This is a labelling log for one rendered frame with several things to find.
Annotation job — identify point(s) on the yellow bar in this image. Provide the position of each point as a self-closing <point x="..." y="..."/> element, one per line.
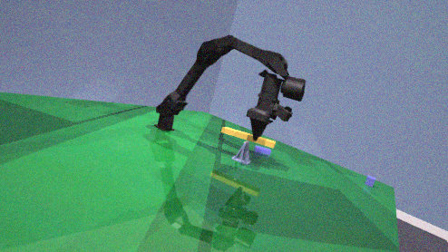
<point x="248" y="137"/>

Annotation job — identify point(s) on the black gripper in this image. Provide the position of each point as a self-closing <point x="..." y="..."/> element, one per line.
<point x="259" y="116"/>

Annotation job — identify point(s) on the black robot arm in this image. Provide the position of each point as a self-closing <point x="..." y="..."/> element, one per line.
<point x="209" y="52"/>

